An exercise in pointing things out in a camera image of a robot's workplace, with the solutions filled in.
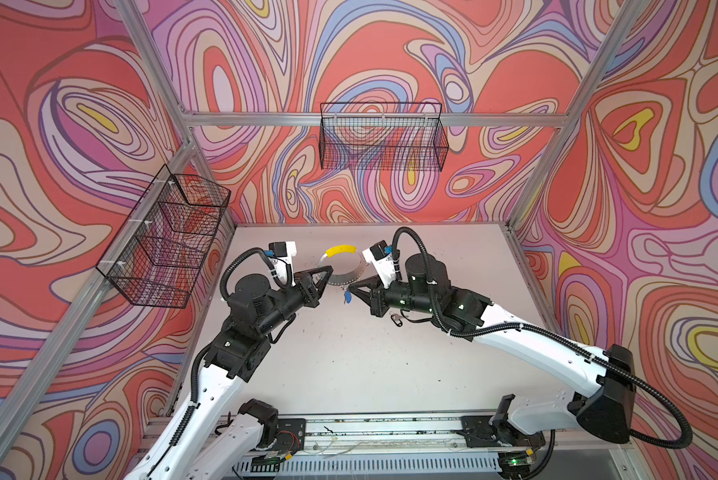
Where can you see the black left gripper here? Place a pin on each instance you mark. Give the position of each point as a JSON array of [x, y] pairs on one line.
[[305, 294]]

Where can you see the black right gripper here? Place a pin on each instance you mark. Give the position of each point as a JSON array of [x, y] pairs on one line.
[[377, 300]]

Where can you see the large keyring with yellow sleeve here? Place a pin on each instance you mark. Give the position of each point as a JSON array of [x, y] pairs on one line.
[[347, 262]]

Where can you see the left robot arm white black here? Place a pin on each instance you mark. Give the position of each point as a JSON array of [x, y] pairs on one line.
[[264, 295]]

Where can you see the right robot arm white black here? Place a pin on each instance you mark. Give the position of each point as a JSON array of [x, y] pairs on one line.
[[600, 385]]

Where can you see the key with black tag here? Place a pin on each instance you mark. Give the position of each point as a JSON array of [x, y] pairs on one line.
[[398, 319]]

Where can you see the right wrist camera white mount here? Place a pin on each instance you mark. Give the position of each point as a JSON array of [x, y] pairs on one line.
[[379, 255]]

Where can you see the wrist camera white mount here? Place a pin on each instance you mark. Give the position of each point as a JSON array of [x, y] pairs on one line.
[[282, 254], [379, 255]]

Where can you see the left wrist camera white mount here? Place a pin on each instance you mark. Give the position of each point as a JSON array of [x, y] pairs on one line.
[[282, 254]]

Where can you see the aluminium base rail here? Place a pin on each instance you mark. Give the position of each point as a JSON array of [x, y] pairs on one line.
[[439, 444]]

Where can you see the black wire basket back wall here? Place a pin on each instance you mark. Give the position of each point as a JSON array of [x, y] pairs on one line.
[[382, 135]]

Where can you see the black wire basket wall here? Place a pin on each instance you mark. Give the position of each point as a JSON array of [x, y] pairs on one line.
[[168, 237], [382, 135]]

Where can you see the black wire basket left wall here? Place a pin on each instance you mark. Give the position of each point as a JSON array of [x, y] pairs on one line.
[[168, 237]]

